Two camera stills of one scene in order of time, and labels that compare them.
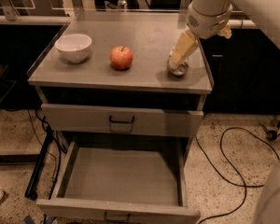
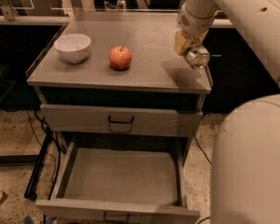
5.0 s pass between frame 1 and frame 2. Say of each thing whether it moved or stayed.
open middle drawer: stayed
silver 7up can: moved
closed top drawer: stayed
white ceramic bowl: stayed
